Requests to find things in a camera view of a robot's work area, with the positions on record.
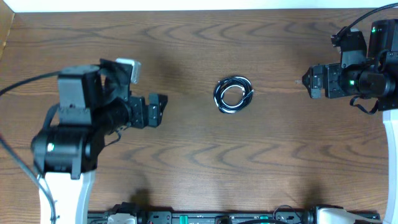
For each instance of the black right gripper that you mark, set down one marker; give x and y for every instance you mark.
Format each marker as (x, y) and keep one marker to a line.
(330, 72)

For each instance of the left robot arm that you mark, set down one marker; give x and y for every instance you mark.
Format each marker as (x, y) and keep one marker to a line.
(95, 101)

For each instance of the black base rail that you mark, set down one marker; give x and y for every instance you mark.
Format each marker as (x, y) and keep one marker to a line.
(131, 213)

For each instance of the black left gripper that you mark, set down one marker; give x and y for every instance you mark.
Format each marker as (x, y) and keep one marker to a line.
(140, 119)

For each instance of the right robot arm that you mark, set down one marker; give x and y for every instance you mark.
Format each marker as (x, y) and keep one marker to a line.
(366, 70)

